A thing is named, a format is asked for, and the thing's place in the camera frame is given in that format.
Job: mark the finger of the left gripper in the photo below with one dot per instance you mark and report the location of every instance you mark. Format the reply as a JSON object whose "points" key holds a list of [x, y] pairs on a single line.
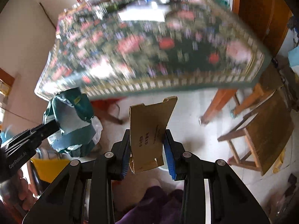
{"points": [[35, 135]]}

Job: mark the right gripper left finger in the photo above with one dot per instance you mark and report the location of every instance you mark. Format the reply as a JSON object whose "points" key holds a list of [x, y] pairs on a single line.
{"points": [[121, 156]]}

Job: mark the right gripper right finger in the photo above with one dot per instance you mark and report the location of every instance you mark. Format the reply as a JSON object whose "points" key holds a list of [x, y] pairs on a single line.
{"points": [[175, 161]]}

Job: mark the brown cardboard piece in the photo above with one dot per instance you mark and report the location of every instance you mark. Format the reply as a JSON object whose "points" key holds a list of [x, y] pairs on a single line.
{"points": [[147, 129]]}

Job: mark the green plastic wrapper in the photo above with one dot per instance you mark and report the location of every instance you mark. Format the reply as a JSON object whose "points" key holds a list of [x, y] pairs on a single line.
{"points": [[73, 112]]}

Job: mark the long white box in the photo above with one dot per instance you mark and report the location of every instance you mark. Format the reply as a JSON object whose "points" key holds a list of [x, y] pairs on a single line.
{"points": [[144, 13]]}

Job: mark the person left hand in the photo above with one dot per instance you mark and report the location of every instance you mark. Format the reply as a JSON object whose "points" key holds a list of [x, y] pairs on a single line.
{"points": [[15, 193]]}

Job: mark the wooden stool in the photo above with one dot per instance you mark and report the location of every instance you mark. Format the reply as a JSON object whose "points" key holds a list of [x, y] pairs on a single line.
{"points": [[266, 128]]}

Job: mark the floral green tablecloth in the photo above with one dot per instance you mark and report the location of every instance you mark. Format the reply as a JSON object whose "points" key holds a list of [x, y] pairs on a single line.
{"points": [[201, 44]]}

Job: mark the brown wooden door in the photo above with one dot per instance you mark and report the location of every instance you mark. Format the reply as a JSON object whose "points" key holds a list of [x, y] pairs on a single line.
{"points": [[267, 19]]}

